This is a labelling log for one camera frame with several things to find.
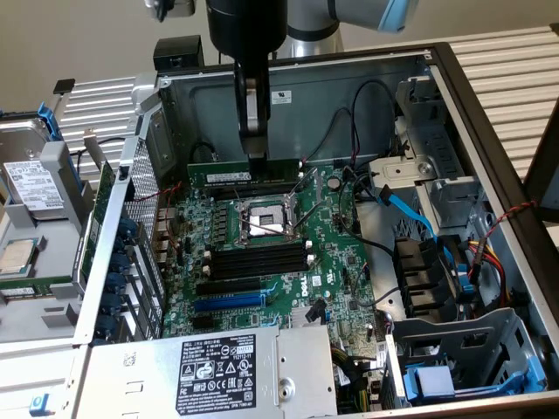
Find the blue disk caddy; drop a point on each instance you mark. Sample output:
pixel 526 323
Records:
pixel 432 382

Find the thin metal locking lever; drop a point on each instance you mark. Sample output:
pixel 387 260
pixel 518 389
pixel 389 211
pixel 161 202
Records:
pixel 308 218
pixel 239 200

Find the metal drive cage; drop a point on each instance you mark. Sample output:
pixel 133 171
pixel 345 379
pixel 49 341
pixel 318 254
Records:
pixel 436 148

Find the silver hard disk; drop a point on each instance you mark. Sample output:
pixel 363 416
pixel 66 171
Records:
pixel 26 144

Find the coin cell battery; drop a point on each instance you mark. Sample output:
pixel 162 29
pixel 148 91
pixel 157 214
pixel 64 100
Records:
pixel 334 182

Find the open PC case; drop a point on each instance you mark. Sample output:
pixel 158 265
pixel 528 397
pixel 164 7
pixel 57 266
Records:
pixel 327 87

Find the blue square button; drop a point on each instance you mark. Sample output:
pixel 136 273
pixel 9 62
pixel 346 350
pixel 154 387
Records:
pixel 40 403

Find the green graphics card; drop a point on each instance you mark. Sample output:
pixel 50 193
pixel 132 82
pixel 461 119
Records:
pixel 102 187

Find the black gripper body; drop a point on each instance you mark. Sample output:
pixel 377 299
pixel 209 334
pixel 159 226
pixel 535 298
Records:
pixel 246 26

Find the blue expansion slot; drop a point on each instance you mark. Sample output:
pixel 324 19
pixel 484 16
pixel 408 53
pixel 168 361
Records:
pixel 227 303

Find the white case label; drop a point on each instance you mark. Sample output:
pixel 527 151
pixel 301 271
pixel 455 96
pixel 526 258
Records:
pixel 281 97

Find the grey parts rack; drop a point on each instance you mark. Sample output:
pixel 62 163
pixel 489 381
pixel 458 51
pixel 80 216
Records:
pixel 57 244

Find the blue disk bracket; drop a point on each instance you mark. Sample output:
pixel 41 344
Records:
pixel 46 118

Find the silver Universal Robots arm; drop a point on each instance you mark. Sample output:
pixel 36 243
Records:
pixel 310 26

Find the black capped metal post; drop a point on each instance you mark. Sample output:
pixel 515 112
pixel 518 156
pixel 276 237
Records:
pixel 64 86

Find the silver chipset heatsink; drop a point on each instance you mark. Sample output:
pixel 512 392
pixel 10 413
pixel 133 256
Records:
pixel 299 318

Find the black fan shroud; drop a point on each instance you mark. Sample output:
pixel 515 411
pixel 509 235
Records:
pixel 419 270

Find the long black expansion slot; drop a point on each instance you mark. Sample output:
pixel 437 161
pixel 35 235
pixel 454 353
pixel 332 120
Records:
pixel 227 287

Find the silver power supply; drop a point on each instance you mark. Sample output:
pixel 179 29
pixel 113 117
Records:
pixel 144 375

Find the metal disk bay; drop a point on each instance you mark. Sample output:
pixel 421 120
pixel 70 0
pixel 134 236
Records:
pixel 493 331

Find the silver metal bracket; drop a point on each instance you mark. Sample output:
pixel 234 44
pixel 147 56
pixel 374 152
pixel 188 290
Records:
pixel 144 91

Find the blue card retention clip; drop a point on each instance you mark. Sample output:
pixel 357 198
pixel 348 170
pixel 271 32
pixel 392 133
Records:
pixel 105 325
pixel 119 264
pixel 127 228
pixel 110 304
pixel 115 283

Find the short black expansion slot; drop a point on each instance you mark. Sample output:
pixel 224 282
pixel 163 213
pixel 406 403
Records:
pixel 203 323

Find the silver CPU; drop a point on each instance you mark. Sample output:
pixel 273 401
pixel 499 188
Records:
pixel 15 257

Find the green Dell motherboard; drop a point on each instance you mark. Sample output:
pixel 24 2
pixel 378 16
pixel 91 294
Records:
pixel 332 244

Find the black power supply label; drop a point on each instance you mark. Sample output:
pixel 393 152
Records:
pixel 214 375

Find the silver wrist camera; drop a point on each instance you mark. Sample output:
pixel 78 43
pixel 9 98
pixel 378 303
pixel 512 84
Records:
pixel 179 8

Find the green RAM stick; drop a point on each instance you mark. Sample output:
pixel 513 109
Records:
pixel 218 176
pixel 39 284

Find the CPU socket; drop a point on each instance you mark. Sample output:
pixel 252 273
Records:
pixel 266 218

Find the dark framed panel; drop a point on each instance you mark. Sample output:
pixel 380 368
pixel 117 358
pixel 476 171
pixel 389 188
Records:
pixel 546 174

